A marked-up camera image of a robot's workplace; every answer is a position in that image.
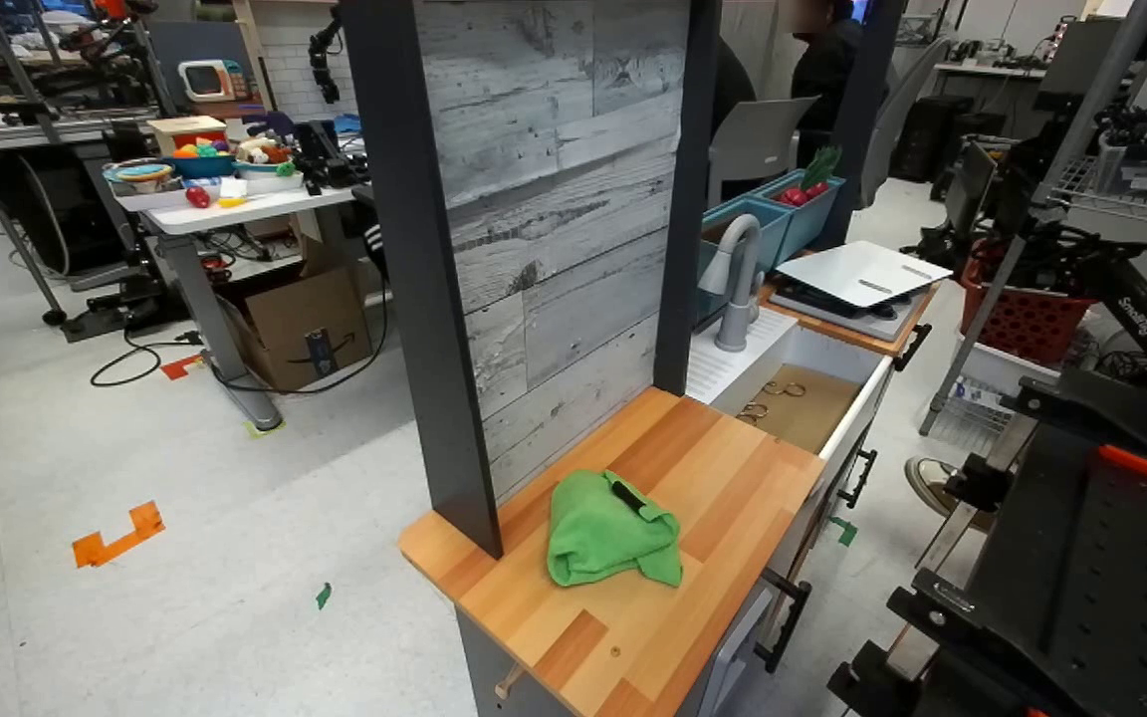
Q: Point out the bunch of metal rings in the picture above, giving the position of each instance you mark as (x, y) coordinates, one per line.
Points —
(771, 398)

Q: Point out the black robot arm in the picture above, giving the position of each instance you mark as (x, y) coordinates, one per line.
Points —
(323, 60)

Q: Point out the toy microwave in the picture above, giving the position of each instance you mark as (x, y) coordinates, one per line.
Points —
(210, 80)

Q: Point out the orange tape mark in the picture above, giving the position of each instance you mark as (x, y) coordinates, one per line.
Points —
(120, 538)

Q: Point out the white toy stove top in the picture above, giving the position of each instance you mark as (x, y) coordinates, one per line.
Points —
(857, 271)

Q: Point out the red plastic basket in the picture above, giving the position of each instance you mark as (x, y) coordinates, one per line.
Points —
(1027, 319)

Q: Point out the white desk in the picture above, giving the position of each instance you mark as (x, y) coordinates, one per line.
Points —
(205, 289)

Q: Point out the grey toy tap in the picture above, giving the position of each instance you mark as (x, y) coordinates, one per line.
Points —
(736, 299)

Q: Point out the wooden knob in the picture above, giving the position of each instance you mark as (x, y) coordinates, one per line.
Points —
(509, 683)

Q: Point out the grey chair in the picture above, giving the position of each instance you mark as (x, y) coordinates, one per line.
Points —
(758, 139)

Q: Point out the blue plastic bin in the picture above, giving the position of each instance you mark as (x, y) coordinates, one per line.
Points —
(817, 214)
(768, 224)

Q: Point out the white toy sink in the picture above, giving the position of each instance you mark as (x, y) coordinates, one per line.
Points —
(812, 398)

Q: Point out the person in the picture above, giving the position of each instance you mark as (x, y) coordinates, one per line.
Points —
(825, 70)

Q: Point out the cardboard box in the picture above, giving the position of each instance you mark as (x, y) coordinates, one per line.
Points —
(300, 324)

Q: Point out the green toy vegetable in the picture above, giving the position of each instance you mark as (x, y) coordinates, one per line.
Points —
(820, 164)

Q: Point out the red toy tomato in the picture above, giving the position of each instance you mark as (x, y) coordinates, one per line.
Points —
(794, 196)

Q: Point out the black stand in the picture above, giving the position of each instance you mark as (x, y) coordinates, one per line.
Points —
(1141, 319)

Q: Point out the green cloth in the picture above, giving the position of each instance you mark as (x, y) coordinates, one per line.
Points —
(598, 543)

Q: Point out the toy kitchen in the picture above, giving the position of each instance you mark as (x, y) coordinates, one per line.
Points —
(573, 199)

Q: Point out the black marker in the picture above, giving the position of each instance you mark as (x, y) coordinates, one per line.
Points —
(627, 497)

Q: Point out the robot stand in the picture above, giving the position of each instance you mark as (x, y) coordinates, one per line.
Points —
(1081, 578)

